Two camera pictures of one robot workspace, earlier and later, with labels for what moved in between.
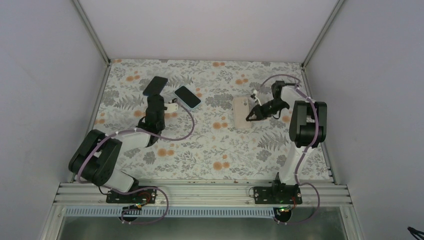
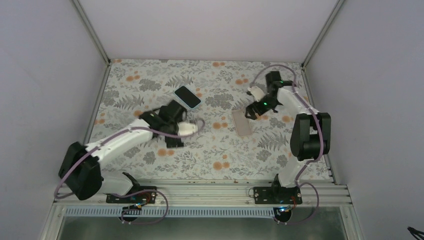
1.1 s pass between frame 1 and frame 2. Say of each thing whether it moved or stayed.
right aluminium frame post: stayed
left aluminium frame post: stayed
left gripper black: moved
